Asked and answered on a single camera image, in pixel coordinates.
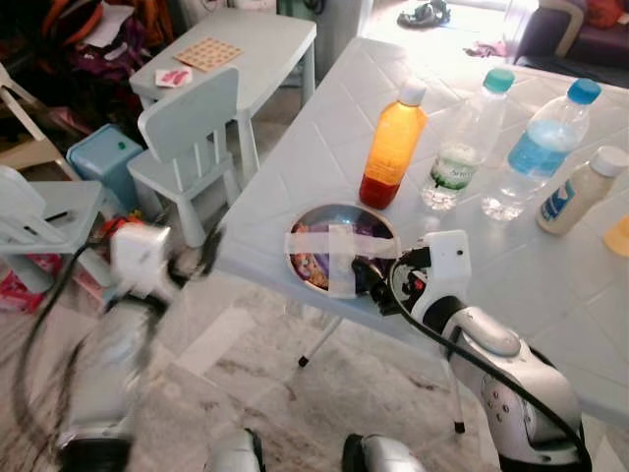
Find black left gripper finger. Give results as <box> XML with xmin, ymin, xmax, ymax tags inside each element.
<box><xmin>195</xmin><ymin>228</ymin><xmax>227</xmax><ymax>281</ymax></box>

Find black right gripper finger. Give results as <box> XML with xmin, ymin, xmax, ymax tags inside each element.
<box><xmin>352</xmin><ymin>258</ymin><xmax>394</xmax><ymax>296</ymax></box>

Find taped metal bowl with snacks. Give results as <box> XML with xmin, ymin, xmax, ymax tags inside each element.
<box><xmin>285</xmin><ymin>204</ymin><xmax>401</xmax><ymax>299</ymax></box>

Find orange juice bottle white cap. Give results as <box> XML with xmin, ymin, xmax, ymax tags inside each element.
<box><xmin>359</xmin><ymin>81</ymin><xmax>429</xmax><ymax>209</ymax></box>

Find light blue child chair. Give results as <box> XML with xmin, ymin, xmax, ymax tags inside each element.
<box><xmin>128</xmin><ymin>67</ymin><xmax>244</xmax><ymax>247</ymax></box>

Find yellow orange drink bottle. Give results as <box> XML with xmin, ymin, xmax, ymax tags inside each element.
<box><xmin>603</xmin><ymin>214</ymin><xmax>629</xmax><ymax>259</ymax></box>

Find clear bottle green cap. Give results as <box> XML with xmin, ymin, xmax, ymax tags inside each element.
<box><xmin>423</xmin><ymin>67</ymin><xmax>516</xmax><ymax>211</ymax></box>

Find grey plastic chair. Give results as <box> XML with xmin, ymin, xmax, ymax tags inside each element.
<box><xmin>0</xmin><ymin>165</ymin><xmax>109</xmax><ymax>291</ymax></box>

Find red white snack packet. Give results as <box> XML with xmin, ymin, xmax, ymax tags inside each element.
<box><xmin>0</xmin><ymin>254</ymin><xmax>60</xmax><ymax>314</ymax></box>

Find silver robot right leg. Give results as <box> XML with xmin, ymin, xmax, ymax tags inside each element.
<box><xmin>342</xmin><ymin>433</ymin><xmax>429</xmax><ymax>472</ymax></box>

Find silver robot leg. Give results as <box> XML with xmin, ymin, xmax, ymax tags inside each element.
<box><xmin>342</xmin><ymin>433</ymin><xmax>429</xmax><ymax>472</ymax></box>
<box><xmin>204</xmin><ymin>428</ymin><xmax>266</xmax><ymax>472</ymax></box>

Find pink white card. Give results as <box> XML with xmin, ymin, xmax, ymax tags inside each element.
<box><xmin>155</xmin><ymin>67</ymin><xmax>196</xmax><ymax>89</ymax></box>

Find beige chair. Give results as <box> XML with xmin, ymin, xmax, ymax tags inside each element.
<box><xmin>0</xmin><ymin>64</ymin><xmax>75</xmax><ymax>178</ymax></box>

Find clear bottle blue cap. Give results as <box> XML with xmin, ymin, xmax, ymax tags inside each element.
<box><xmin>482</xmin><ymin>79</ymin><xmax>601</xmax><ymax>221</ymax></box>

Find cream bottle white cap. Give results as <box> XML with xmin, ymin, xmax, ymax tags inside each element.
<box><xmin>537</xmin><ymin>146</ymin><xmax>628</xmax><ymax>236</ymax></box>

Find silver robot left leg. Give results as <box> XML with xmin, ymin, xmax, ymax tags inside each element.
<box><xmin>204</xmin><ymin>428</ymin><xmax>266</xmax><ymax>472</ymax></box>

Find orange patterned card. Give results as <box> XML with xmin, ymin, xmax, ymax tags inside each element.
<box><xmin>175</xmin><ymin>37</ymin><xmax>243</xmax><ymax>73</ymax></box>

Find small light blue table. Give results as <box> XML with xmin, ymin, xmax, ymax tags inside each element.
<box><xmin>130</xmin><ymin>8</ymin><xmax>317</xmax><ymax>183</ymax></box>

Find dark clothes pile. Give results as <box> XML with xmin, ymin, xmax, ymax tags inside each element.
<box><xmin>39</xmin><ymin>0</ymin><xmax>178</xmax><ymax>99</ymax></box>

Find white paper sheet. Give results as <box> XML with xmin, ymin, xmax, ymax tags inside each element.
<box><xmin>84</xmin><ymin>5</ymin><xmax>134</xmax><ymax>48</ymax></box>

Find pink cloth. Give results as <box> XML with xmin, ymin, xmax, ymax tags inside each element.
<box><xmin>467</xmin><ymin>39</ymin><xmax>507</xmax><ymax>58</ymax></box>

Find dark sandals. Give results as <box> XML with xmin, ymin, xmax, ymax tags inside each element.
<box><xmin>398</xmin><ymin>0</ymin><xmax>453</xmax><ymax>29</ymax></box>

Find purple sofa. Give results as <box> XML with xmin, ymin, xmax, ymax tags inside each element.
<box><xmin>511</xmin><ymin>0</ymin><xmax>629</xmax><ymax>70</ymax></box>

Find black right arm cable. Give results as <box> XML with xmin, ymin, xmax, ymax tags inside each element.
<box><xmin>388</xmin><ymin>246</ymin><xmax>593</xmax><ymax>468</ymax></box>

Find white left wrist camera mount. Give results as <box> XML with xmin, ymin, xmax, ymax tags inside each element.
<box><xmin>108</xmin><ymin>221</ymin><xmax>176</xmax><ymax>299</ymax></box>

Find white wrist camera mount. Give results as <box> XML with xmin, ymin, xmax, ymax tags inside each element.
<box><xmin>411</xmin><ymin>230</ymin><xmax>473</xmax><ymax>314</ymax></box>
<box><xmin>108</xmin><ymin>221</ymin><xmax>176</xmax><ymax>299</ymax></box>

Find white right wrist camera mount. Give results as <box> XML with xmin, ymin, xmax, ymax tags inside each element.
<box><xmin>411</xmin><ymin>230</ymin><xmax>473</xmax><ymax>314</ymax></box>

